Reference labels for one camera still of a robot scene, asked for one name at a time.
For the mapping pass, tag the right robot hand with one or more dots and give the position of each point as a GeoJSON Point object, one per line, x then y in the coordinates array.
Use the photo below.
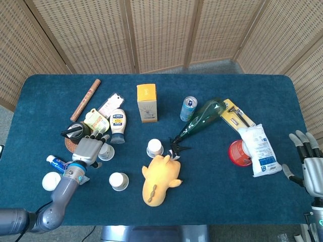
{"type": "Point", "coordinates": [314, 171]}

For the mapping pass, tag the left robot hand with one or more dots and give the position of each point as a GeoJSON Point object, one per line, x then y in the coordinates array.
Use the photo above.
{"type": "Point", "coordinates": [87, 151]}

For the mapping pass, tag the white cup green flower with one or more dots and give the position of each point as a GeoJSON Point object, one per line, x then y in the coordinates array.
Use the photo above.
{"type": "Point", "coordinates": [108, 153]}
{"type": "Point", "coordinates": [117, 180]}

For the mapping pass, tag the white cup blue flowers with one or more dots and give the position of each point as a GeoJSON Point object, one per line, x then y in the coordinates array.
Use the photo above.
{"type": "Point", "coordinates": [154, 147]}

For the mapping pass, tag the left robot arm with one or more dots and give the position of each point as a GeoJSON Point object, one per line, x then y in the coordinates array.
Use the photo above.
{"type": "Point", "coordinates": [63, 189]}

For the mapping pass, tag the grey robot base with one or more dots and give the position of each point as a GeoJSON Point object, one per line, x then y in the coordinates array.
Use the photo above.
{"type": "Point", "coordinates": [151, 234]}

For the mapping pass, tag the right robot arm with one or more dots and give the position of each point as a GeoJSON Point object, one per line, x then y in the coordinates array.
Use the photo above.
{"type": "Point", "coordinates": [318, 216]}

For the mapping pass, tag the woven rattan coaster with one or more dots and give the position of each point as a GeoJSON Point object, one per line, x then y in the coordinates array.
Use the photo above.
{"type": "Point", "coordinates": [69, 146]}

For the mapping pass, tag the black teapot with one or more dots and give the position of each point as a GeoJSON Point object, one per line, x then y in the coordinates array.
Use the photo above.
{"type": "Point", "coordinates": [82, 129]}

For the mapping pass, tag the silver pouch in teapot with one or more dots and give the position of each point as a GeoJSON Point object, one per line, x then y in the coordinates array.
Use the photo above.
{"type": "Point", "coordinates": [73, 133]}

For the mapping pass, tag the green yellow snack packet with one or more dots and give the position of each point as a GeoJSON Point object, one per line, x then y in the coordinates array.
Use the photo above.
{"type": "Point", "coordinates": [97, 121]}

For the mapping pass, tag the blue white toothpaste tube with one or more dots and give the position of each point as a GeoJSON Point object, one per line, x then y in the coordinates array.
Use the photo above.
{"type": "Point", "coordinates": [54, 161]}

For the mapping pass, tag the mayonnaise squeeze bottle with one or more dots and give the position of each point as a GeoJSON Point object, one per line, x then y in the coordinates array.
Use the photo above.
{"type": "Point", "coordinates": [118, 123]}

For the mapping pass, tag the white lidded jar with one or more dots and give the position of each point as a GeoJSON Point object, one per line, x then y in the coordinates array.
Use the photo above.
{"type": "Point", "coordinates": [50, 181]}

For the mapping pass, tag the brown paper roll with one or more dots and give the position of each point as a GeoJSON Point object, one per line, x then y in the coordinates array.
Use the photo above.
{"type": "Point", "coordinates": [85, 99]}

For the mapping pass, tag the white phone case package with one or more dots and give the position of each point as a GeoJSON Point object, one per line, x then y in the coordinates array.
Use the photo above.
{"type": "Point", "coordinates": [112, 102]}

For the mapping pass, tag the white plastic package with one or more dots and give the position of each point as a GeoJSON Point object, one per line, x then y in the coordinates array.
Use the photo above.
{"type": "Point", "coordinates": [260, 148]}

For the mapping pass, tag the yellow plush dinosaur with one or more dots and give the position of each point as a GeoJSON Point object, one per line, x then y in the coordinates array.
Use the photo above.
{"type": "Point", "coordinates": [159, 181]}

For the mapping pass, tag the reed diffuser box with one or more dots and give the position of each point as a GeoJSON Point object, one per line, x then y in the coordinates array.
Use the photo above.
{"type": "Point", "coordinates": [147, 100]}

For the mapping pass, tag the red plastic container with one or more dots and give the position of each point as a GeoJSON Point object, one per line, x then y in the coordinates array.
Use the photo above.
{"type": "Point", "coordinates": [237, 153]}

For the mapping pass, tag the razor on yellow card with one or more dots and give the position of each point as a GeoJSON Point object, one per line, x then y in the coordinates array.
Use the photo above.
{"type": "Point", "coordinates": [239, 116]}

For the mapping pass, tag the blue drink can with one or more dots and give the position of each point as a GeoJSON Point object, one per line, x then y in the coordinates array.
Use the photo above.
{"type": "Point", "coordinates": [188, 111]}

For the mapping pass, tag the green spray bottle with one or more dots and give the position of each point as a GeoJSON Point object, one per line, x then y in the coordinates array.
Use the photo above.
{"type": "Point", "coordinates": [202, 118]}

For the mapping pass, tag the blue tablecloth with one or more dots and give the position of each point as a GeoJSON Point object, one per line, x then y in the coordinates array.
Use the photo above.
{"type": "Point", "coordinates": [227, 88]}

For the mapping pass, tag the woven folding screen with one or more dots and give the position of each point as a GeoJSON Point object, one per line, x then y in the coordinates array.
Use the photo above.
{"type": "Point", "coordinates": [161, 32]}

